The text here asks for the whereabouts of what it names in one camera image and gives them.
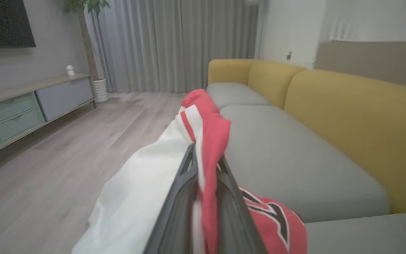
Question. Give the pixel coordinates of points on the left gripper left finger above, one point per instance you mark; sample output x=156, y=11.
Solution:
x=174, y=218

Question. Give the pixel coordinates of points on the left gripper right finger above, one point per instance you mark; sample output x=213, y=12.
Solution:
x=234, y=225

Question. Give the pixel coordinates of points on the red and white basketball garment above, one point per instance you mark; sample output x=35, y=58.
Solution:
x=146, y=183

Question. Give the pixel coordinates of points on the yellow and grey sofa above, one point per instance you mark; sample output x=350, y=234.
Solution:
x=294, y=151

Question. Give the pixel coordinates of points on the white ribbed plant pot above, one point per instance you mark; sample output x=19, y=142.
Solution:
x=100, y=90

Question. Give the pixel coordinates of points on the low wooden TV cabinet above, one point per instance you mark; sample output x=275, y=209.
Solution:
x=62, y=97

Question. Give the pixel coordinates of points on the grey pleated curtain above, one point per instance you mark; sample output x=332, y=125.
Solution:
x=171, y=46

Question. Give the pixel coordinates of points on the small white figurine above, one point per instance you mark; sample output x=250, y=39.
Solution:
x=70, y=70

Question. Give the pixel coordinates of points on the tall green house plant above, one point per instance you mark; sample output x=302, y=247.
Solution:
x=86, y=46

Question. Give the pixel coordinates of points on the black flat television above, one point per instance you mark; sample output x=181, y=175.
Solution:
x=2, y=21

